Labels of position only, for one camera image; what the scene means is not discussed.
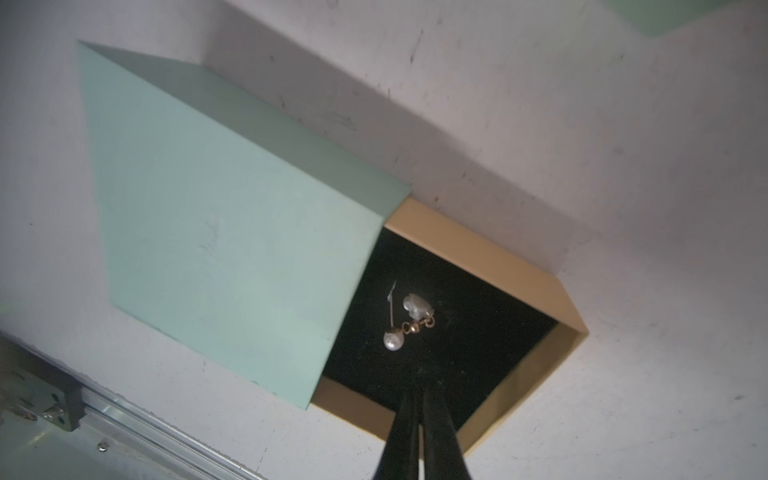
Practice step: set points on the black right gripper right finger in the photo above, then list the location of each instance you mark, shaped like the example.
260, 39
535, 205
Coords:
443, 458

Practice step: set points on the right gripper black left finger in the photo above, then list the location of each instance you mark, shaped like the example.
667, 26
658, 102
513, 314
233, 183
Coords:
400, 457

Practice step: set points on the pearl flower drop earring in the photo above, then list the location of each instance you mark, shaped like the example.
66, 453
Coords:
421, 315

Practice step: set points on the mint green drawer jewelry box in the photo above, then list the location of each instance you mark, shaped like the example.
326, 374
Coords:
656, 17

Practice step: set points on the aluminium front rail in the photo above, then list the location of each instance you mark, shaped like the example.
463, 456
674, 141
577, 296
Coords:
58, 426

